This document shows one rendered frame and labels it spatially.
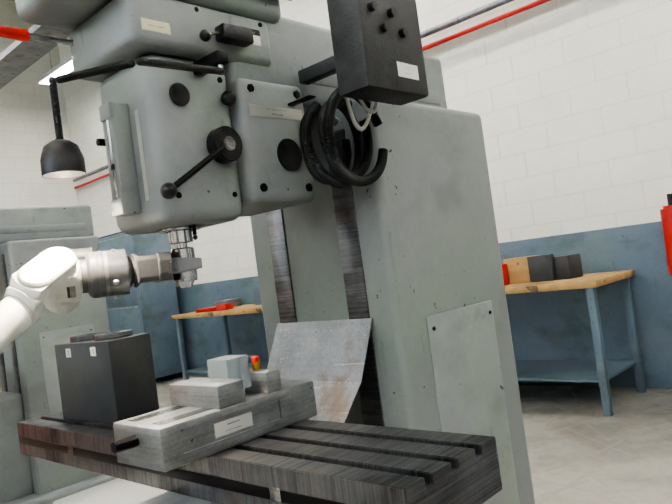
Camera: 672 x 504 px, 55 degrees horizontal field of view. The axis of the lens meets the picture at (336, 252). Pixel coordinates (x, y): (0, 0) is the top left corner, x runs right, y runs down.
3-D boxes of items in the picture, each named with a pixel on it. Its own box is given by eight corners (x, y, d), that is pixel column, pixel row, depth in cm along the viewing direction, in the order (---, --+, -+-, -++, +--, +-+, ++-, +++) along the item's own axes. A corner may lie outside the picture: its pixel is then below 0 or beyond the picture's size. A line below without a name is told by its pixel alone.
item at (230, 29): (204, 38, 119) (201, 16, 119) (192, 45, 122) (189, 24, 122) (256, 48, 128) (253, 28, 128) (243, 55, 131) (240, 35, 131)
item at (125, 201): (122, 213, 118) (108, 101, 119) (112, 217, 121) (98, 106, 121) (142, 213, 121) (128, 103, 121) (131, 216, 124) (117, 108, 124)
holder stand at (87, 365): (117, 422, 146) (106, 335, 146) (62, 420, 158) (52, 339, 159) (160, 409, 156) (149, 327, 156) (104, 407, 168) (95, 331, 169)
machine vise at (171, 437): (164, 473, 101) (155, 403, 101) (116, 463, 111) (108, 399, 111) (318, 415, 127) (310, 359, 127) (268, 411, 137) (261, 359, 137)
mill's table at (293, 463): (412, 554, 80) (403, 489, 80) (19, 453, 164) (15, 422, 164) (502, 489, 97) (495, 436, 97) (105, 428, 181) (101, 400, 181)
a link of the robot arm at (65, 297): (107, 273, 117) (38, 281, 113) (109, 312, 124) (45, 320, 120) (100, 232, 125) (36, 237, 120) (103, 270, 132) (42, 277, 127)
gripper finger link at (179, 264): (202, 270, 128) (170, 274, 125) (200, 254, 128) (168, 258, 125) (203, 270, 126) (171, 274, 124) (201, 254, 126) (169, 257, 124)
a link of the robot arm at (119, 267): (169, 241, 122) (103, 247, 117) (175, 291, 122) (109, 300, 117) (161, 246, 134) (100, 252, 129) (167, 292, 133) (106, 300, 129)
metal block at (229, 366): (230, 392, 117) (225, 360, 118) (210, 391, 121) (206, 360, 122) (251, 386, 121) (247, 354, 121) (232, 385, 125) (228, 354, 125)
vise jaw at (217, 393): (219, 409, 110) (216, 386, 110) (170, 405, 120) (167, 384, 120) (246, 401, 114) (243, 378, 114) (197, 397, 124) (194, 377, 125)
